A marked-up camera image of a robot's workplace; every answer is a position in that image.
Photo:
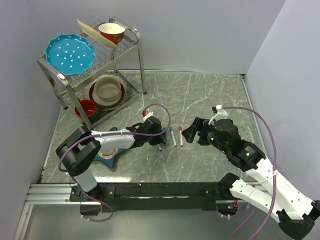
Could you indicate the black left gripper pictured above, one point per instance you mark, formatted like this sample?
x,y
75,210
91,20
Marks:
x,y
161,138

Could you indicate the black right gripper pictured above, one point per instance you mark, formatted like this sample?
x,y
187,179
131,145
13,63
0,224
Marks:
x,y
198,123

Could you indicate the white marker with red tip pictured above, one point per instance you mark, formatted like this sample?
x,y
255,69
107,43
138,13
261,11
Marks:
x,y
180,136

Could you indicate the white marker with green tip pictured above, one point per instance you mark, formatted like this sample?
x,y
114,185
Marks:
x,y
173,137

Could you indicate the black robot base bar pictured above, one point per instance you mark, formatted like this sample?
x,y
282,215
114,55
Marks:
x,y
132,196

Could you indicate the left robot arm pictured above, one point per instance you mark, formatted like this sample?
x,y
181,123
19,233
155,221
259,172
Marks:
x,y
79,150

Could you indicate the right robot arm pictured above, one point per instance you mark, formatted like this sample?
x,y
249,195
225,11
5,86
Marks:
x,y
294,212

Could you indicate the small glass bowl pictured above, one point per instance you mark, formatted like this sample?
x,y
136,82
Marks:
x,y
108,154

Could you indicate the beige bowl on rack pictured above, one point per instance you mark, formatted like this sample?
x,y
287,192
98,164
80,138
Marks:
x,y
108,90

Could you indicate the blue star shaped dish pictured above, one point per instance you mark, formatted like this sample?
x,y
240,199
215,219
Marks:
x,y
108,162

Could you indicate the metal dish rack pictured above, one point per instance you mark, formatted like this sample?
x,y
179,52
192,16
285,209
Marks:
x,y
68,88

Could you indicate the red cup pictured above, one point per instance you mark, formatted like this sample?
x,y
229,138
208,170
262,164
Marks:
x,y
90,108

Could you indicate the red and white bowl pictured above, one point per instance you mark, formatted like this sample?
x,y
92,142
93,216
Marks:
x,y
112,31

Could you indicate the beige rectangular plate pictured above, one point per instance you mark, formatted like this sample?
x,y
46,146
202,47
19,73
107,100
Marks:
x,y
96,35

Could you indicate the blue polka dot plate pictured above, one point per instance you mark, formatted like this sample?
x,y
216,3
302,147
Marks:
x,y
70,54

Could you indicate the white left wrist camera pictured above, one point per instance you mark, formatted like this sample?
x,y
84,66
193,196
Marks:
x,y
146,114

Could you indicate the aluminium rail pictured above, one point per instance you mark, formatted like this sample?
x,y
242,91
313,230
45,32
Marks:
x,y
48,194

